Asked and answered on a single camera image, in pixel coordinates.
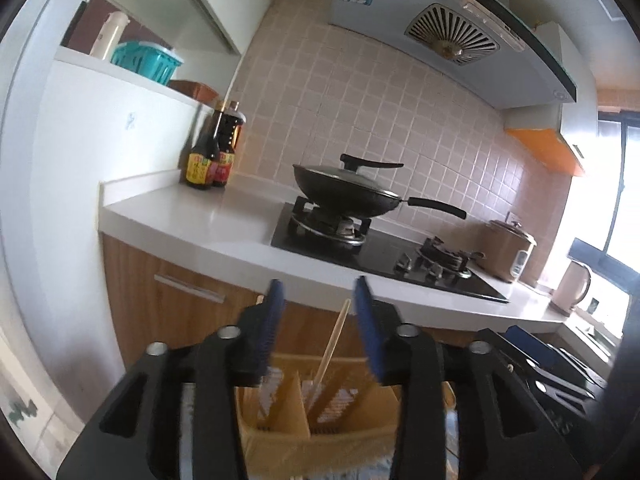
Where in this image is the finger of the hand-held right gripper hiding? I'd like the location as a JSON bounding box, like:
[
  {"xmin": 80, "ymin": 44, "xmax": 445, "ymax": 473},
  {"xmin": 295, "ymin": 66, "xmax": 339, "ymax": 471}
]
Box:
[
  {"xmin": 520, "ymin": 360, "xmax": 601, "ymax": 405},
  {"xmin": 504, "ymin": 325, "xmax": 608, "ymax": 386}
]

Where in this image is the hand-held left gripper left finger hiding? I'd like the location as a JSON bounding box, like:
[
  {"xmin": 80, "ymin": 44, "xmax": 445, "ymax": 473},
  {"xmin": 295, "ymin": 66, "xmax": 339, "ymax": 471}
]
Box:
[{"xmin": 56, "ymin": 279, "xmax": 286, "ymax": 480}]

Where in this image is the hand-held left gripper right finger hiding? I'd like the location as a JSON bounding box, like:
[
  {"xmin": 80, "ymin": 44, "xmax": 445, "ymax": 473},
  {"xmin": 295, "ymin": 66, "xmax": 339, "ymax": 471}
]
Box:
[{"xmin": 354, "ymin": 276, "xmax": 587, "ymax": 480}]

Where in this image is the tan plastic utensil basket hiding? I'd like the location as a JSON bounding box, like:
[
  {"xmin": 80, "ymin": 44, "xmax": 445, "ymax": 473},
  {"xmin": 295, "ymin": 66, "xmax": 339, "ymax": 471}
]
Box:
[{"xmin": 234, "ymin": 352, "xmax": 458, "ymax": 480}]

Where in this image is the pink electric kettle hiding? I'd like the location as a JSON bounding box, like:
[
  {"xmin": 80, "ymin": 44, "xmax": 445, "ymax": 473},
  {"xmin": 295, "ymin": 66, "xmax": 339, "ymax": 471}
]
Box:
[{"xmin": 550, "ymin": 260, "xmax": 593, "ymax": 311}]

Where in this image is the black glass gas stove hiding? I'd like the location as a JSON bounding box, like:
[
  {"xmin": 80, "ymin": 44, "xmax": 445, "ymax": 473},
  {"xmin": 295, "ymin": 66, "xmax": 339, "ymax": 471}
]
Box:
[{"xmin": 271, "ymin": 195, "xmax": 511, "ymax": 304}]

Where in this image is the brown rice cooker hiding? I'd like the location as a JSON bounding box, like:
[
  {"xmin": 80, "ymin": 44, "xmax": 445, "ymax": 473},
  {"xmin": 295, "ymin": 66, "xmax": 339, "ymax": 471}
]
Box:
[{"xmin": 482, "ymin": 218, "xmax": 537, "ymax": 285}]

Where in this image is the wooden base cabinet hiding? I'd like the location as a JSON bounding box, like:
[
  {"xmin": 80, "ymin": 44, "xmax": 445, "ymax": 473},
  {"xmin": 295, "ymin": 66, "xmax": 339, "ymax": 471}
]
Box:
[{"xmin": 100, "ymin": 232, "xmax": 566, "ymax": 386}]

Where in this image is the black wok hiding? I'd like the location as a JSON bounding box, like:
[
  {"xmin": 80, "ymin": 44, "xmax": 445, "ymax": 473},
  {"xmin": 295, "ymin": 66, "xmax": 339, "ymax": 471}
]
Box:
[{"xmin": 292, "ymin": 162, "xmax": 467, "ymax": 221}]

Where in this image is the red label sauce bottle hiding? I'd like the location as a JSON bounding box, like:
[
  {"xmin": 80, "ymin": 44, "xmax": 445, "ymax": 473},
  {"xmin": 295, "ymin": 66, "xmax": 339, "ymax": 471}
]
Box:
[{"xmin": 212, "ymin": 101, "xmax": 247, "ymax": 188}]

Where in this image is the slim dark soy sauce bottle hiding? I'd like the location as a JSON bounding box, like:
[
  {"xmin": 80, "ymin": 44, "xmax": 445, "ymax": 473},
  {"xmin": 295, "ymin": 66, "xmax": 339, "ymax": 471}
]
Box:
[{"xmin": 186, "ymin": 101, "xmax": 224, "ymax": 191}]

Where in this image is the window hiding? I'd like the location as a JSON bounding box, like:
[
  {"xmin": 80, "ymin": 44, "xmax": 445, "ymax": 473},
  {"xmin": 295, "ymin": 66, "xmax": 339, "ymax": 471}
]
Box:
[{"xmin": 570, "ymin": 112, "xmax": 640, "ymax": 281}]

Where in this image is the brown box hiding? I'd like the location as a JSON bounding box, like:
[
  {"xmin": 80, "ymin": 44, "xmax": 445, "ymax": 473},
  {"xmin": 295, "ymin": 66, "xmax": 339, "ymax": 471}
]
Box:
[{"xmin": 167, "ymin": 79, "xmax": 221, "ymax": 103}]

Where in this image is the teal plastic basket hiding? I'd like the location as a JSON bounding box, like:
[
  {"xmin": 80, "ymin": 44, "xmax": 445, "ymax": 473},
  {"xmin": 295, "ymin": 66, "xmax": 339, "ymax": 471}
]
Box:
[{"xmin": 110, "ymin": 40, "xmax": 185, "ymax": 85}]

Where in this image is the range hood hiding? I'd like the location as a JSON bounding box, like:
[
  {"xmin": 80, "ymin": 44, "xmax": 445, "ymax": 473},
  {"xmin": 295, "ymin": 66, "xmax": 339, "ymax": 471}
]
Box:
[{"xmin": 327, "ymin": 0, "xmax": 578, "ymax": 110}]

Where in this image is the white thermos bottle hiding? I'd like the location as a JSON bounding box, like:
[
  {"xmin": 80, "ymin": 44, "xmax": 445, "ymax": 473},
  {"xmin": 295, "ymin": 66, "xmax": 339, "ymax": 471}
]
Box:
[{"xmin": 89, "ymin": 11, "xmax": 132, "ymax": 61}]

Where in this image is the metal cabinet handle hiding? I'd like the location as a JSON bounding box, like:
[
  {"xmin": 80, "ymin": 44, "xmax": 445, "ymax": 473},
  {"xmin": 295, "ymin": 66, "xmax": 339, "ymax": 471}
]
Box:
[{"xmin": 154, "ymin": 274, "xmax": 226, "ymax": 303}]

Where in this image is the wok lid with black handle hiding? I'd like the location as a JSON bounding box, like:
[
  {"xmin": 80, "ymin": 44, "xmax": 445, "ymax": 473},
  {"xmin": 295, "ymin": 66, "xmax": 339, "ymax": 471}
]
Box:
[{"xmin": 294, "ymin": 153, "xmax": 405, "ymax": 196}]

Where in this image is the orange bottomed wall cabinet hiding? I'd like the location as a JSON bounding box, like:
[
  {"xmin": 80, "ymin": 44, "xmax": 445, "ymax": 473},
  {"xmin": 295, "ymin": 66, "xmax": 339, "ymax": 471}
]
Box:
[{"xmin": 502, "ymin": 22, "xmax": 601, "ymax": 177}]

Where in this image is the white wall cabinet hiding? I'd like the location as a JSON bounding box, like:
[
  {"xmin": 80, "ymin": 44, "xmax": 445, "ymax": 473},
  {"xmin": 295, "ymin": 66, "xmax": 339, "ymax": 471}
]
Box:
[{"xmin": 95, "ymin": 0, "xmax": 246, "ymax": 56}]

